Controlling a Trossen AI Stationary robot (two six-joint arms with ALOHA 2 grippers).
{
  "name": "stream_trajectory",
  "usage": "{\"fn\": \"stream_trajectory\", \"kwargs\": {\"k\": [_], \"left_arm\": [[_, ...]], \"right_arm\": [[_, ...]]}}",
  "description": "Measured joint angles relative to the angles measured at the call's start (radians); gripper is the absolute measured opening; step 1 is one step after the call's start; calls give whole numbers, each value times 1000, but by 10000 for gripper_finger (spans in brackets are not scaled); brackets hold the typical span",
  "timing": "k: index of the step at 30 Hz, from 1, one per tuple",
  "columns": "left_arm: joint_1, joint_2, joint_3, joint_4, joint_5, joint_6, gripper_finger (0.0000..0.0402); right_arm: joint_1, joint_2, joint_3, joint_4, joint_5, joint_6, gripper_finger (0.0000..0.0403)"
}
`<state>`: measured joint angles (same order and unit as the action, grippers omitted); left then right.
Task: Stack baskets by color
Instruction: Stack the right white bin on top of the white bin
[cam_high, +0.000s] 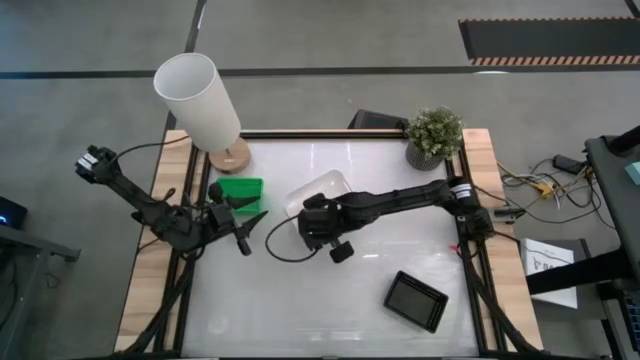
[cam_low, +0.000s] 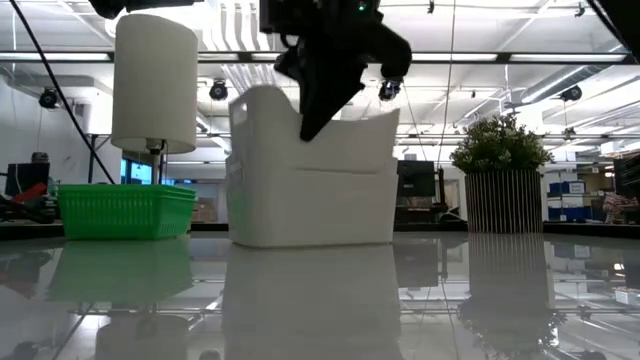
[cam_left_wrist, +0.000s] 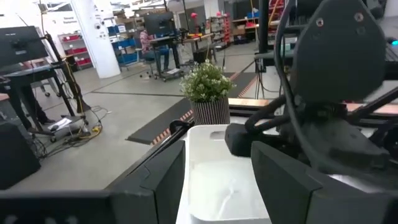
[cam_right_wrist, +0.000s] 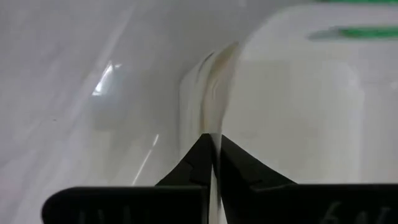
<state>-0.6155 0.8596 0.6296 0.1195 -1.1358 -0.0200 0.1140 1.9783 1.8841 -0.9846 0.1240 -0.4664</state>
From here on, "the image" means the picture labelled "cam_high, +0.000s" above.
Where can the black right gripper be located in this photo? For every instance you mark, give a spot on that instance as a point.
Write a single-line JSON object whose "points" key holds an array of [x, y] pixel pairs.
{"points": [[320, 222]]}

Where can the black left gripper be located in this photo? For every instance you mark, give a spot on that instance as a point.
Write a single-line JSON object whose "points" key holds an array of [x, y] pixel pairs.
{"points": [[221, 217]]}

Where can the black slotted plastic basket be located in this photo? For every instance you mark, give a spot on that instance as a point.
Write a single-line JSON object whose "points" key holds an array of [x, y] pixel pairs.
{"points": [[415, 302]]}

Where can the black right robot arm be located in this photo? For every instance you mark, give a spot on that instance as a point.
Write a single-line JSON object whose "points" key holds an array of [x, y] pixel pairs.
{"points": [[400, 197]]}

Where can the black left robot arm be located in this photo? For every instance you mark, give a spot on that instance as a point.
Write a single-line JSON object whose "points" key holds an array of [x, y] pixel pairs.
{"points": [[150, 205]]}

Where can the black monitor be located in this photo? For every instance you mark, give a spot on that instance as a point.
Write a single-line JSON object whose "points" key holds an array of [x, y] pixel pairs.
{"points": [[375, 121]]}

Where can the white cylindrical lamp shade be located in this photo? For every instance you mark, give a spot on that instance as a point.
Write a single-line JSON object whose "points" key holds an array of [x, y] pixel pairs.
{"points": [[195, 100]]}

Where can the light wooden side board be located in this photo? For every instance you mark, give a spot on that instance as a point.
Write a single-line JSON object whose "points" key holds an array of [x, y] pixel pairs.
{"points": [[145, 290], [477, 150]]}

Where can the green plant ribbed pot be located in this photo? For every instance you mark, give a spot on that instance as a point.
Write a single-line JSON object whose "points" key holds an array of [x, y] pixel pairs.
{"points": [[435, 132]]}

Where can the black plug box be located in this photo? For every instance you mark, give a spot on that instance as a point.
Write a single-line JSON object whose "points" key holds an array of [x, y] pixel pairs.
{"points": [[510, 214]]}

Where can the grey metal desk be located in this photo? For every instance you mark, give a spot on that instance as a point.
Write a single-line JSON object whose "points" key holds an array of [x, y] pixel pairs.
{"points": [[20, 240]]}

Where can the black device blue light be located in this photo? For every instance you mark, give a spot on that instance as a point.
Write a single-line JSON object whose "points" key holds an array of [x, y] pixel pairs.
{"points": [[12, 212]]}

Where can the white printed cardboard box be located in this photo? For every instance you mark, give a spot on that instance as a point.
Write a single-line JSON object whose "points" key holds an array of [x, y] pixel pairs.
{"points": [[555, 299]]}

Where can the black power adapter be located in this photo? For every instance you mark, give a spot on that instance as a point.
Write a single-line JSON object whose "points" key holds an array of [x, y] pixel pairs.
{"points": [[567, 164]]}

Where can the black orange-striped floor mat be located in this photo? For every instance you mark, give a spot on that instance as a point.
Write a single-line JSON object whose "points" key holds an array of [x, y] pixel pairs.
{"points": [[550, 40]]}

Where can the black desk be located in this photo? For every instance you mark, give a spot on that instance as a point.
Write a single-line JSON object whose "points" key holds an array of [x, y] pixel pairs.
{"points": [[615, 200]]}

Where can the teal box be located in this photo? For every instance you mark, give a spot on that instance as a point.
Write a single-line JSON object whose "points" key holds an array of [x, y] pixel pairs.
{"points": [[634, 172]]}

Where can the blue plastic crate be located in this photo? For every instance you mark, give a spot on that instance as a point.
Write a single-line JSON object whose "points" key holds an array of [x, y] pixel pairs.
{"points": [[634, 315]]}

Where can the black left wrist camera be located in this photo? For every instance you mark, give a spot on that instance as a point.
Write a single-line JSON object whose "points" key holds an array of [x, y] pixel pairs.
{"points": [[243, 245]]}

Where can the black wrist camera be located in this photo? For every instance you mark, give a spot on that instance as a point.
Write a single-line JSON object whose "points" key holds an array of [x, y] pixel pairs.
{"points": [[342, 252], [243, 245]]}

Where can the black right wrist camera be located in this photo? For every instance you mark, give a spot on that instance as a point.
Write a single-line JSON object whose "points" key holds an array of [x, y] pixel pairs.
{"points": [[342, 252]]}

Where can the black aluminium table frame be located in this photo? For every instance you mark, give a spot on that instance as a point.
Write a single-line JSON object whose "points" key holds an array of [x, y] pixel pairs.
{"points": [[325, 134]]}

